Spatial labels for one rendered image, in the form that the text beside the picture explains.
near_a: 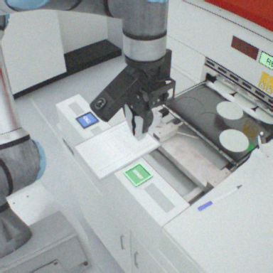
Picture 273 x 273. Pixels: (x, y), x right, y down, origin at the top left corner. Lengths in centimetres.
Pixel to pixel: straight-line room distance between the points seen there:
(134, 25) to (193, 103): 65
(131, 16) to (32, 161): 45
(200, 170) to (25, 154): 50
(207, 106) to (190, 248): 57
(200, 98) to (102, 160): 49
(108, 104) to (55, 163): 160
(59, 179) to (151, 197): 133
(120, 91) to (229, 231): 40
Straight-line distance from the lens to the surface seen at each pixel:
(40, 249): 59
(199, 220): 68
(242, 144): 95
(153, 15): 44
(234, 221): 70
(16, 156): 71
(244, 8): 97
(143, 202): 69
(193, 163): 88
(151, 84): 54
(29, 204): 91
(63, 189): 192
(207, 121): 99
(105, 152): 79
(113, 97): 50
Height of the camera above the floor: 156
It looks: 46 degrees down
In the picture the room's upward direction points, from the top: straight up
